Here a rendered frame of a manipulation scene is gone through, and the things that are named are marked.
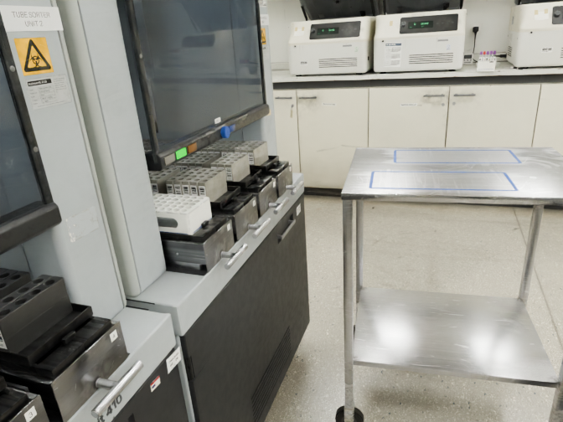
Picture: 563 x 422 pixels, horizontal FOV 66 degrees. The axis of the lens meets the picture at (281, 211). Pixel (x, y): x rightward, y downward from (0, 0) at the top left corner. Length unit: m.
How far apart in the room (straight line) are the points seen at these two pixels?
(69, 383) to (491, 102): 2.83
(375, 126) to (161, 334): 2.54
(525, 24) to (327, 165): 1.49
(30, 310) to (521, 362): 1.26
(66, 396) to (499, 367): 1.14
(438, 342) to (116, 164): 1.09
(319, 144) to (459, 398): 2.08
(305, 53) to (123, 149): 2.47
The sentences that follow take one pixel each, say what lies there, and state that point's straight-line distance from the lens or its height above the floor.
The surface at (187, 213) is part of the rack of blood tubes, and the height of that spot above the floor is 0.86.
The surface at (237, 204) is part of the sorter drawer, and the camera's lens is 1.08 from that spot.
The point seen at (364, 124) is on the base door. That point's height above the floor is 0.57.
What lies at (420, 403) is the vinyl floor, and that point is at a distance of 1.70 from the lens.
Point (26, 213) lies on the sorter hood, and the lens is 0.68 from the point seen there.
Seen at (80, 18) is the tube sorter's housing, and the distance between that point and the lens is 0.81.
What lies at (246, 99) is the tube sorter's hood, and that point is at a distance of 1.28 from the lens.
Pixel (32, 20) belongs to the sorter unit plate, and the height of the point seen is 1.24.
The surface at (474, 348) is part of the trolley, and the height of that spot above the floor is 0.28.
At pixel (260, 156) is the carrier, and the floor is 0.85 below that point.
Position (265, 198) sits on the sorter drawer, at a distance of 1.22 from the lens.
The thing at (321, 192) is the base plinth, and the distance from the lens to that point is 3.43.
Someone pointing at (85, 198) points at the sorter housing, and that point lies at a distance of 0.78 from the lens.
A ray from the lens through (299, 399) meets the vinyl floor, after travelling 1.68.
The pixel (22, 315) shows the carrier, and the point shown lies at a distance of 0.71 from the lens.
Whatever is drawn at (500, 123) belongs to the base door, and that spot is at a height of 0.58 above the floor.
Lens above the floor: 1.20
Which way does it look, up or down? 22 degrees down
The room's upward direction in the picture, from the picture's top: 4 degrees counter-clockwise
